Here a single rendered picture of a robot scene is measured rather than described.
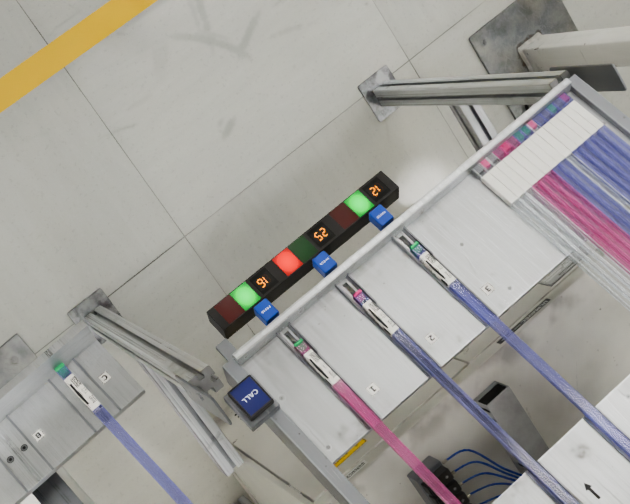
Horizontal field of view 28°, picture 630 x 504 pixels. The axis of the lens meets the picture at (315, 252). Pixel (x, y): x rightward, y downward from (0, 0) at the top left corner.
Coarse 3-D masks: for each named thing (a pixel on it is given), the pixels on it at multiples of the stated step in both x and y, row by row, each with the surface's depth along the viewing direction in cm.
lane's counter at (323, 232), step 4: (320, 224) 184; (324, 224) 184; (316, 228) 183; (320, 228) 183; (324, 228) 183; (328, 228) 183; (308, 232) 183; (312, 232) 183; (316, 232) 183; (320, 232) 183; (324, 232) 183; (328, 232) 183; (332, 232) 183; (312, 236) 183; (316, 236) 183; (320, 236) 183; (324, 236) 183; (328, 236) 183; (332, 236) 183; (316, 240) 182; (320, 240) 182; (324, 240) 182; (328, 240) 182; (320, 244) 182; (324, 244) 182
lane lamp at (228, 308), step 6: (222, 300) 179; (228, 300) 179; (234, 300) 179; (216, 306) 178; (222, 306) 178; (228, 306) 178; (234, 306) 178; (240, 306) 178; (222, 312) 178; (228, 312) 178; (234, 312) 178; (240, 312) 178; (228, 318) 177; (234, 318) 177
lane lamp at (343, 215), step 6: (342, 204) 185; (336, 210) 184; (342, 210) 184; (348, 210) 184; (336, 216) 184; (342, 216) 184; (348, 216) 184; (354, 216) 184; (342, 222) 183; (348, 222) 183
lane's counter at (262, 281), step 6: (264, 270) 181; (258, 276) 180; (264, 276) 180; (270, 276) 180; (252, 282) 180; (258, 282) 180; (264, 282) 180; (270, 282) 180; (276, 282) 180; (258, 288) 179; (264, 288) 179; (270, 288) 179
